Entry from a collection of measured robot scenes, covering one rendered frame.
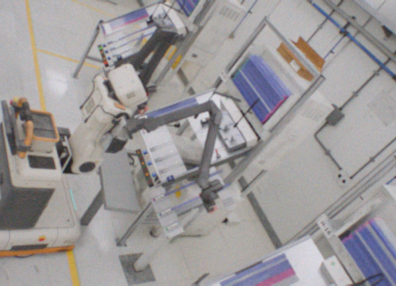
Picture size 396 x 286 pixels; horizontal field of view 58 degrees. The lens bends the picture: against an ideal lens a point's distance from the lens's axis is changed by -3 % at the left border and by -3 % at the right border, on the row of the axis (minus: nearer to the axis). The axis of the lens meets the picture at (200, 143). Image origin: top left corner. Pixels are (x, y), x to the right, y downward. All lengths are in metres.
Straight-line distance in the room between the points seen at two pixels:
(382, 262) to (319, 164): 2.09
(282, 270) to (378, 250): 0.54
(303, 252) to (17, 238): 1.72
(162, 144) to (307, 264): 1.33
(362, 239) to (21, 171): 1.81
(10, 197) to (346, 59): 3.37
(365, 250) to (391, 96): 2.02
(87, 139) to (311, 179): 2.58
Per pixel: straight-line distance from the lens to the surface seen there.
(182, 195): 2.91
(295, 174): 4.20
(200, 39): 3.76
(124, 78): 2.06
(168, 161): 2.70
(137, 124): 2.00
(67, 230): 2.60
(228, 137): 2.70
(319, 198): 4.03
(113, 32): 3.97
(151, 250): 2.81
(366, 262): 2.17
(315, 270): 2.32
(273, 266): 2.29
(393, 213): 2.30
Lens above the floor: 2.28
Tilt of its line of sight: 28 degrees down
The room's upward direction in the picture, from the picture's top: 39 degrees clockwise
